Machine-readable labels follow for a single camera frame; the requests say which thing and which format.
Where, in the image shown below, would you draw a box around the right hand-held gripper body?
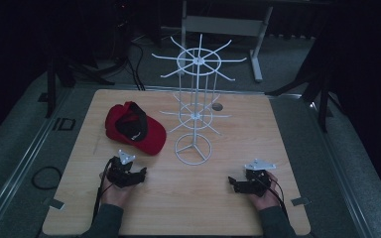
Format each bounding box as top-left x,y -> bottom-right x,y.
241,159 -> 278,198

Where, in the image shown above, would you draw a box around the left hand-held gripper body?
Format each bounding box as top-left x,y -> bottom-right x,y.
106,149 -> 137,189

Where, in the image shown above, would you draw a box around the red baseball cap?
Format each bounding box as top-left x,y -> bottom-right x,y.
104,100 -> 168,157

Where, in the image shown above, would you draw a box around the white wire display rack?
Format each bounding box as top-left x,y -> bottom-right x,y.
151,33 -> 248,167

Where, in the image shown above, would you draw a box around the person's right hand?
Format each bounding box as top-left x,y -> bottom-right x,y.
246,171 -> 282,212

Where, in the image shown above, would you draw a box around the person's left hand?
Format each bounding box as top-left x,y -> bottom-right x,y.
99,173 -> 137,210

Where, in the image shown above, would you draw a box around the grey tape piece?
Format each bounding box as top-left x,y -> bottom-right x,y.
47,196 -> 65,211
290,196 -> 313,207

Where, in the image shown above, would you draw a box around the black tripod stand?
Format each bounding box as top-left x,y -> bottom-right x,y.
265,49 -> 345,134
45,49 -> 116,119

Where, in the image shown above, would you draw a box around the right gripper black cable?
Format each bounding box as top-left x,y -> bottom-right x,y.
255,173 -> 291,220

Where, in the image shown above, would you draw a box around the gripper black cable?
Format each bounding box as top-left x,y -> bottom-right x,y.
91,157 -> 117,223
255,173 -> 291,220

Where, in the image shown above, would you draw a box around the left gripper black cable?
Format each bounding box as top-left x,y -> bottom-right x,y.
91,157 -> 117,223

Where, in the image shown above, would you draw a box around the looped black cable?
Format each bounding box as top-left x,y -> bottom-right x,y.
31,166 -> 64,191

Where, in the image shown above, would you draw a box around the black floor cables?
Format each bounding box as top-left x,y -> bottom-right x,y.
124,37 -> 147,91

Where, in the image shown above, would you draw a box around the white metal desk frame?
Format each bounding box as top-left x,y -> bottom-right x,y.
180,0 -> 275,83

